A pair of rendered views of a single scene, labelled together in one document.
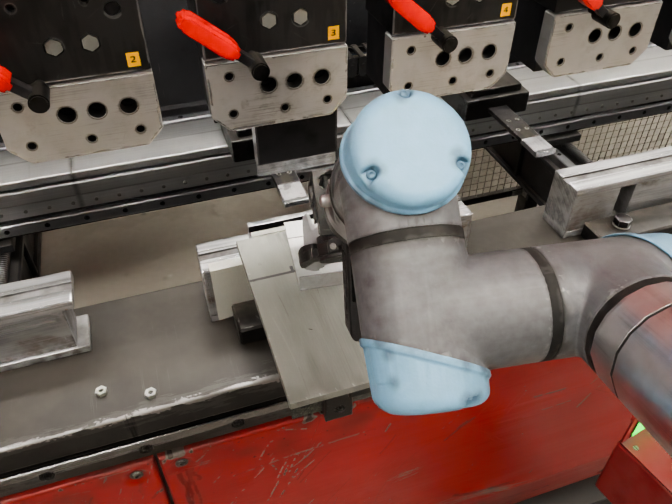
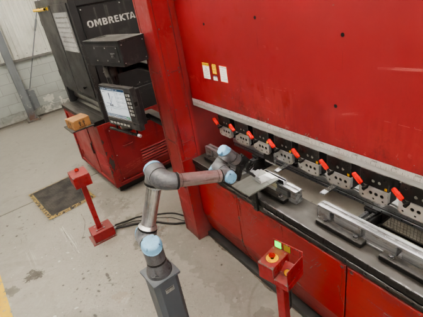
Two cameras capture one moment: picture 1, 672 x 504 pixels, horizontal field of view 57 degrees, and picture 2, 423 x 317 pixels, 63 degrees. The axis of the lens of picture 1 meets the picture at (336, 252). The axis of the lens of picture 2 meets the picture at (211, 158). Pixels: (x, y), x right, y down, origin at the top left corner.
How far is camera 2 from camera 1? 200 cm
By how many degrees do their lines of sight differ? 64
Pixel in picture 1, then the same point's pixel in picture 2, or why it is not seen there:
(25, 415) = not seen: hidden behind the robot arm
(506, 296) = (217, 165)
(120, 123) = (245, 141)
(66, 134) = (240, 139)
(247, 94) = (257, 145)
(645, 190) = (337, 218)
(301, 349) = (241, 183)
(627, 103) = (393, 212)
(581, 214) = (320, 212)
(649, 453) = (273, 250)
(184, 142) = not seen: hidden behind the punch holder
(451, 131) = (223, 150)
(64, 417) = not seen: hidden behind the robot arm
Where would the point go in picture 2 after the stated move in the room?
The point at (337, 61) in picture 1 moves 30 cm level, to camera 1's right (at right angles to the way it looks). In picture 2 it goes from (267, 146) to (289, 167)
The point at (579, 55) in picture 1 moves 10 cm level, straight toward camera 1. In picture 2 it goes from (304, 167) to (287, 169)
